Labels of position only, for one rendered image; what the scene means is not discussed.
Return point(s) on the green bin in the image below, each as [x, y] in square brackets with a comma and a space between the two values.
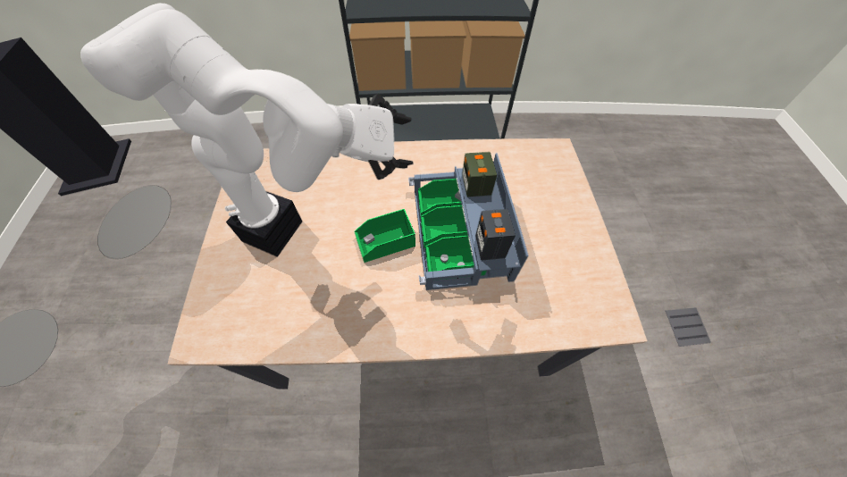
[387, 230]
[443, 222]
[456, 248]
[438, 193]

